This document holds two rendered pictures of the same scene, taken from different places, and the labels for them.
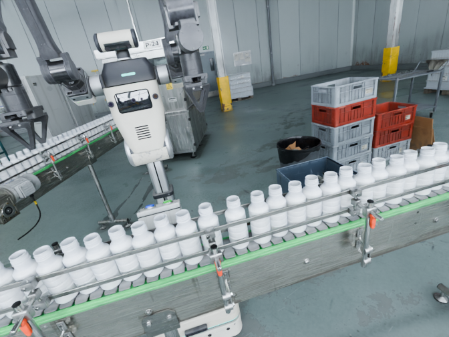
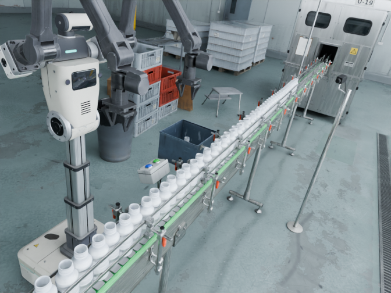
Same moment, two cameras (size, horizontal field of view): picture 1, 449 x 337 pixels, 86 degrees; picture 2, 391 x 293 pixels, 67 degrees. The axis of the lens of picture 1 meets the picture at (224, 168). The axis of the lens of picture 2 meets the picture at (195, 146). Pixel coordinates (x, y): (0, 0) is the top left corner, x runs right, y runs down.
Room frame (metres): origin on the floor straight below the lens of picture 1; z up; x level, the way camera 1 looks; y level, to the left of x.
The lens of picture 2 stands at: (-0.11, 1.10, 1.86)
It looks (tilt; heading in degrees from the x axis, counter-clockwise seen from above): 28 degrees down; 305
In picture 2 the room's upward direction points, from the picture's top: 9 degrees clockwise
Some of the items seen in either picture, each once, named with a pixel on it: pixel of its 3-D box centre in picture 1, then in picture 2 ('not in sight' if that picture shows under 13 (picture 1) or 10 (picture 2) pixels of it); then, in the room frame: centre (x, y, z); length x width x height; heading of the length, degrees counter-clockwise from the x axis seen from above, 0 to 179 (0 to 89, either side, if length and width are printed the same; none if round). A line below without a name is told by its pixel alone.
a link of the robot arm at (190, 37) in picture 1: (186, 26); (199, 54); (0.69, 0.03, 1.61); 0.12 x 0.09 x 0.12; 11
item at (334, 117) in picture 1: (343, 109); (137, 73); (2.82, -1.53, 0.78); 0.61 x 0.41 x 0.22; 106
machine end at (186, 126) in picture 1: (164, 101); not in sight; (4.99, 0.96, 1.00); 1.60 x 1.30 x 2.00; 172
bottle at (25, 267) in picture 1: (33, 278); (133, 224); (0.50, 0.55, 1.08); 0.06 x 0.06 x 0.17
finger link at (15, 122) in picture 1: (26, 131); (123, 118); (0.64, 0.49, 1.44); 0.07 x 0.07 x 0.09; 10
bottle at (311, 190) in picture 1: (311, 200); (224, 145); (0.63, -0.25, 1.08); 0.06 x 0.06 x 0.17
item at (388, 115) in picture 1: (383, 116); (160, 78); (3.04, -2.20, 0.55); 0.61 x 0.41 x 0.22; 102
